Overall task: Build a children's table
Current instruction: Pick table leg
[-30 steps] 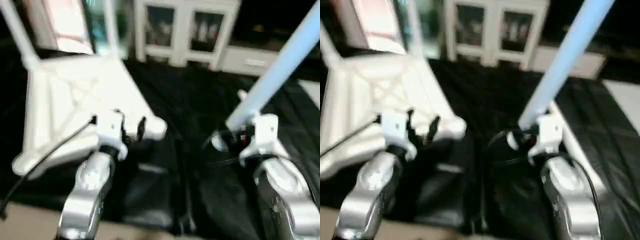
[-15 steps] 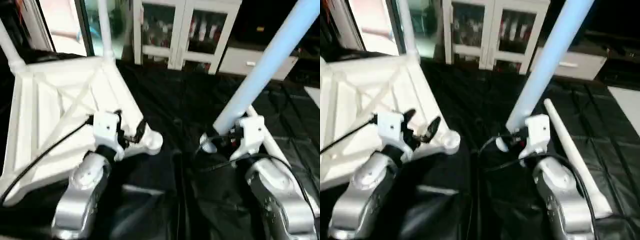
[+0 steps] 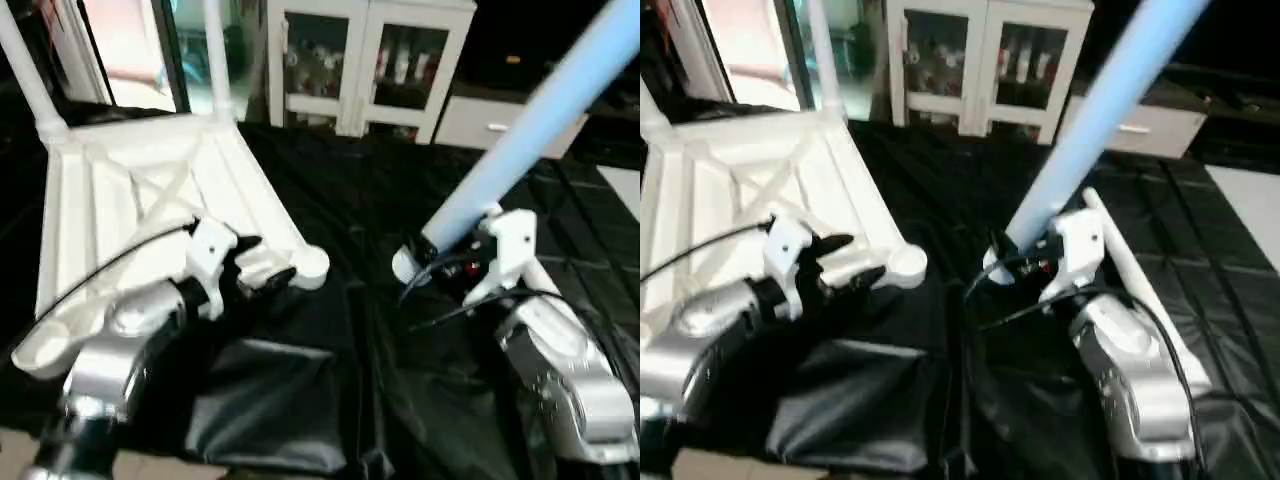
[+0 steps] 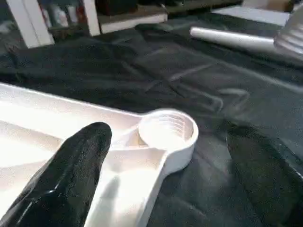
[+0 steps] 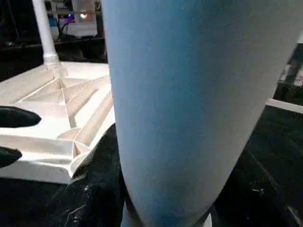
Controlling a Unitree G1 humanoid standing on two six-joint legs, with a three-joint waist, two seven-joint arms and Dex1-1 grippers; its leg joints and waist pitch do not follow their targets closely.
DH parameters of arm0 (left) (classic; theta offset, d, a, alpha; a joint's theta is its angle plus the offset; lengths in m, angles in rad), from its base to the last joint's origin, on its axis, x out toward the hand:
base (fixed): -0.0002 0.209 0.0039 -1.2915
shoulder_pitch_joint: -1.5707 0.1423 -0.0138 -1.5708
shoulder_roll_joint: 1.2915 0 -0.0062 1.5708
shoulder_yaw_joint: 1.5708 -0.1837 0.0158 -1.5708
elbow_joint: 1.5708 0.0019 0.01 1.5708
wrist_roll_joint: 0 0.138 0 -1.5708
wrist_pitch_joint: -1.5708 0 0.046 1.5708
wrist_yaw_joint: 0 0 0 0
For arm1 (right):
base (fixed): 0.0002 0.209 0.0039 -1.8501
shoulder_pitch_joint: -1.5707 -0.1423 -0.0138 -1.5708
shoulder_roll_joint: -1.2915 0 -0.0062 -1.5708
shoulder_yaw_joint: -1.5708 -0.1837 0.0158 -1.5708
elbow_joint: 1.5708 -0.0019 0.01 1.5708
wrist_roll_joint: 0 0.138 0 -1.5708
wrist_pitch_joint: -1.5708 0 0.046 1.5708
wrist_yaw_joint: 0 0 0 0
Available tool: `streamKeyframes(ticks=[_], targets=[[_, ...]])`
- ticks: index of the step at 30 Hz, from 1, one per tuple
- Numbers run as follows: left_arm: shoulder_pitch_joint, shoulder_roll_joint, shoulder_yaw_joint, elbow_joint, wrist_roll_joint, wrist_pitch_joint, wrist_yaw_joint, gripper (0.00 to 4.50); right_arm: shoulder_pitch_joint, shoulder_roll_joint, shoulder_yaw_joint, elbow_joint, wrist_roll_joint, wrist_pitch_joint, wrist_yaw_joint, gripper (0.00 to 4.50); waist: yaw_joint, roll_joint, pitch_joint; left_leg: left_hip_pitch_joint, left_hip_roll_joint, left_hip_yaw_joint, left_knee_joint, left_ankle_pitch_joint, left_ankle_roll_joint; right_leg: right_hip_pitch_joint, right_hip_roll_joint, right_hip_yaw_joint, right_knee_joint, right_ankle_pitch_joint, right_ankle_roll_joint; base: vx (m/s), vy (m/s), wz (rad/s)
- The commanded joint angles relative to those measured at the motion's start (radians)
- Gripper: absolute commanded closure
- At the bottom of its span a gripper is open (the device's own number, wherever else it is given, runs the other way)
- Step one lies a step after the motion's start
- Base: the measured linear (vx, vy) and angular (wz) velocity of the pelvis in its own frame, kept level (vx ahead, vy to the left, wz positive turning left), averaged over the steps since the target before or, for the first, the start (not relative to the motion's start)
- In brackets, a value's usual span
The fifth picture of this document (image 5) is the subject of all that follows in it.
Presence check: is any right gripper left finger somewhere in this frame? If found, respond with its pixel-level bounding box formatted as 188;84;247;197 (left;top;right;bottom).
45;123;127;227

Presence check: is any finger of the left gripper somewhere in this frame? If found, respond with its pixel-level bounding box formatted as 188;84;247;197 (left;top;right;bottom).
0;147;23;169
0;106;42;129

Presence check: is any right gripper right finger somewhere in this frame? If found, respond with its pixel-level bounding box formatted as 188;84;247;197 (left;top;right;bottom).
208;149;303;227

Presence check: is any white plastic table top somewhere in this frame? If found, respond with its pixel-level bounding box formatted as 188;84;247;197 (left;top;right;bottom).
0;61;116;185

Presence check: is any white plastic table leg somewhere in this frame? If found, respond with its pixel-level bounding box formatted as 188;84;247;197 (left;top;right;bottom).
32;0;61;71
100;0;303;227

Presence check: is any black table mat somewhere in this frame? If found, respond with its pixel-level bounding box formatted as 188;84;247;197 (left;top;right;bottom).
0;106;303;227

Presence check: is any white glass door cabinet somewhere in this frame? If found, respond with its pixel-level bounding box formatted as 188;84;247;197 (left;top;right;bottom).
265;28;303;114

